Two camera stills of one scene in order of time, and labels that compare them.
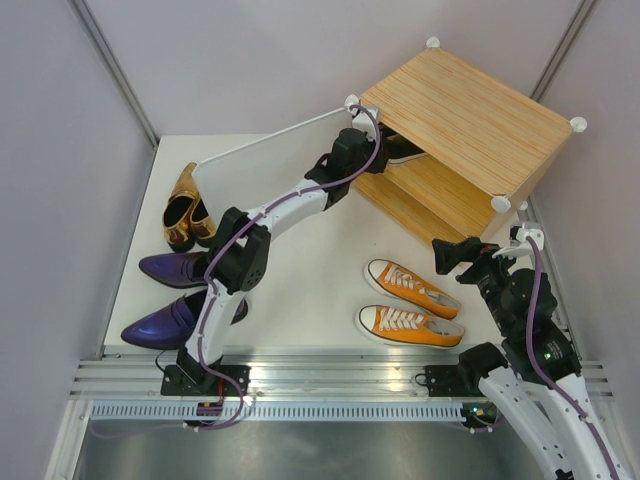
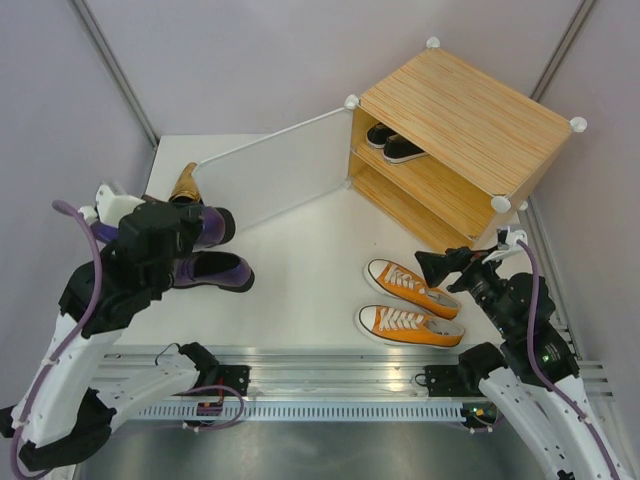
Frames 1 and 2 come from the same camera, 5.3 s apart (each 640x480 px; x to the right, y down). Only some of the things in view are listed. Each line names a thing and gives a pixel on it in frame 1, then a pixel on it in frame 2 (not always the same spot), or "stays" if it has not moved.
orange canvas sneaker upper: [388, 278] stays
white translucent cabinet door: [256, 172] stays
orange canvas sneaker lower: [410, 327] stays
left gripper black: [369, 143] to [193, 222]
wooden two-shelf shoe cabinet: [488, 142] stays
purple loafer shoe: [173, 324] to [219, 225]
